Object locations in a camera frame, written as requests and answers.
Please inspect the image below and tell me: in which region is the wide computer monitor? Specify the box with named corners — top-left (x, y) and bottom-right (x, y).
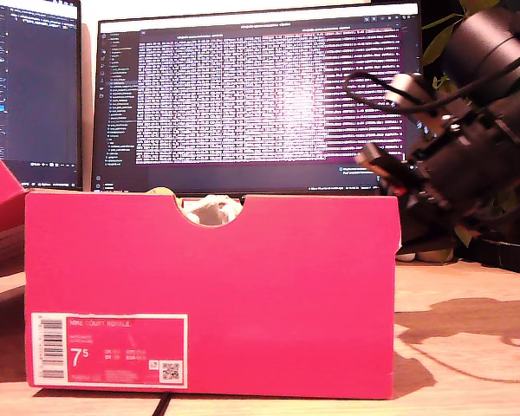
top-left (90, 2), bottom-right (424, 196)

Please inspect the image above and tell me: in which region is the white plant pot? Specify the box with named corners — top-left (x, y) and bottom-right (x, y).
top-left (418, 246), bottom-right (457, 263)

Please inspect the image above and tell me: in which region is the black looping arm cable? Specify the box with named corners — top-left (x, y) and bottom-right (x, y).
top-left (342, 47), bottom-right (520, 117)

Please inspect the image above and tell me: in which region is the white crumpled stuffing paper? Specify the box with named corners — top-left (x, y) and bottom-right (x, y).
top-left (179, 194), bottom-right (245, 228)

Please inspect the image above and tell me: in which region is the black planter tray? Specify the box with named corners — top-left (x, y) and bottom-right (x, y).
top-left (476, 237), bottom-right (520, 274)

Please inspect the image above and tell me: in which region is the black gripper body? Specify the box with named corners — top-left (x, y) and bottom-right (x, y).
top-left (357, 125), bottom-right (520, 229)

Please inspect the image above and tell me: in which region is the computer monitor with code editor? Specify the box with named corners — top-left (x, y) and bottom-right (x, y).
top-left (0, 0), bottom-right (83, 192)

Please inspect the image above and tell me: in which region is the red Nike shoebox with lid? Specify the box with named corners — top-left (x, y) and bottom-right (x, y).
top-left (0, 146), bottom-right (402, 400)

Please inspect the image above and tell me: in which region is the green leafy houseplant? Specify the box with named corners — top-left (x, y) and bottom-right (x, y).
top-left (419, 0), bottom-right (520, 249)

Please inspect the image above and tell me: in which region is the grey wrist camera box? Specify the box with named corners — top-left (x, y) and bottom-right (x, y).
top-left (384, 72), bottom-right (431, 116)

